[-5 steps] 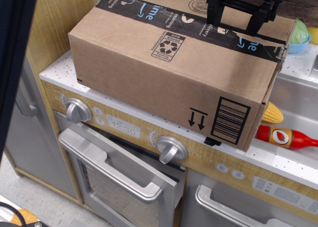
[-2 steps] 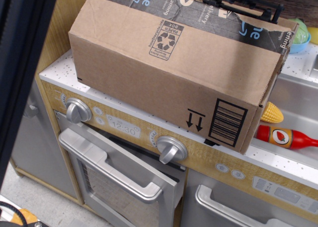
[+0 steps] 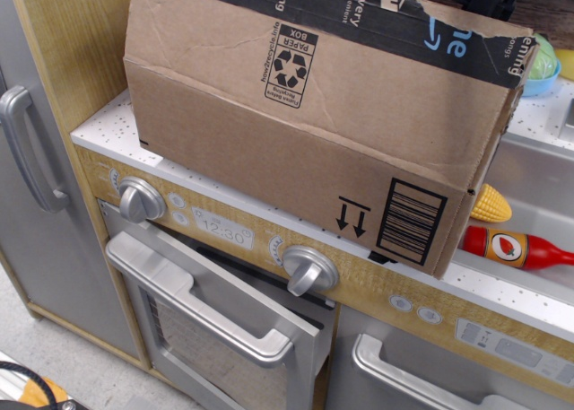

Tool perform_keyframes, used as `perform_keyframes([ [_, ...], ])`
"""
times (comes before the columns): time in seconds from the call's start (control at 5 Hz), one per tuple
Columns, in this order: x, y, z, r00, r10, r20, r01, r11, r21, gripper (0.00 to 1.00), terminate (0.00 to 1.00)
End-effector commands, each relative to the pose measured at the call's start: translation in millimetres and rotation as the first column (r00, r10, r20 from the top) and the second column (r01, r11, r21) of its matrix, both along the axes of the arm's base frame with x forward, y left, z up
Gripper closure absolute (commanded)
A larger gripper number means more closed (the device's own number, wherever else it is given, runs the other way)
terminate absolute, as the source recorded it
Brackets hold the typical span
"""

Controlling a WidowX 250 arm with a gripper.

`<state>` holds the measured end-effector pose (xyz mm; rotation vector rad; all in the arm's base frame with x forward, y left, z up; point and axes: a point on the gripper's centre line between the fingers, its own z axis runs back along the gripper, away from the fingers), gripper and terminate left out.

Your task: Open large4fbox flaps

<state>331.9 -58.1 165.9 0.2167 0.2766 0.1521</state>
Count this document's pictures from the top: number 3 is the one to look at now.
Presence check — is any large brown cardboard box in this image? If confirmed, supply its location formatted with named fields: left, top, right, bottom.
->
left=124, top=0, right=538, bottom=277

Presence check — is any green toy cabbage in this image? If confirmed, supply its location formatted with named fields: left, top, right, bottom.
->
left=528, top=33, right=558, bottom=80

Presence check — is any yellow toy item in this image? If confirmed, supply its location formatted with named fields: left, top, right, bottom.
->
left=555, top=48, right=574, bottom=81

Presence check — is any light blue toy bowl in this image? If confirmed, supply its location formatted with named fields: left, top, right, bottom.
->
left=523, top=61, right=561, bottom=97

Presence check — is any silver toy sink basin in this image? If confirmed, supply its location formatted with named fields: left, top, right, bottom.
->
left=453, top=134, right=573, bottom=304

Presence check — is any yellow toy corn cob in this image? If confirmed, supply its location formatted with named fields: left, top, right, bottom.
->
left=470, top=183, right=513, bottom=223

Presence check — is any red toy ketchup bottle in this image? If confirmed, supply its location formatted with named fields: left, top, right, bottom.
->
left=461, top=226, right=573, bottom=271

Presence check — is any right silver oven knob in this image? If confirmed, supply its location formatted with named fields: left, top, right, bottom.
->
left=283, top=245, right=339, bottom=296

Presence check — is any silver oven knob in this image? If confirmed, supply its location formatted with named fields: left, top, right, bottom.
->
left=119, top=176, right=167, bottom=223
left=283, top=245, right=339, bottom=296

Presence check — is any wooden toy kitchen unit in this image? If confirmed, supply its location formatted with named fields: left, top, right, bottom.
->
left=1, top=0, right=573, bottom=409

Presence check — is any left silver oven knob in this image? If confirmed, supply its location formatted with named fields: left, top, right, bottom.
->
left=119, top=176, right=167, bottom=223

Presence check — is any silver oven door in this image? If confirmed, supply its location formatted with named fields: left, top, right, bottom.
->
left=106, top=231, right=336, bottom=409

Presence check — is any orange object bottom left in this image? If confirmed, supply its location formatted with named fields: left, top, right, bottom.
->
left=18, top=377, right=68, bottom=407

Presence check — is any silver dishwasher door handle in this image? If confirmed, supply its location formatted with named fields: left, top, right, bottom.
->
left=352, top=334, right=526, bottom=410

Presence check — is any silver fridge door handle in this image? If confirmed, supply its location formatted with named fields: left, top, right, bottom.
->
left=1, top=85, right=70, bottom=214

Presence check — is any black cable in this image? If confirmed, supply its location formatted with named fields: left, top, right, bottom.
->
left=0, top=362, right=57, bottom=406

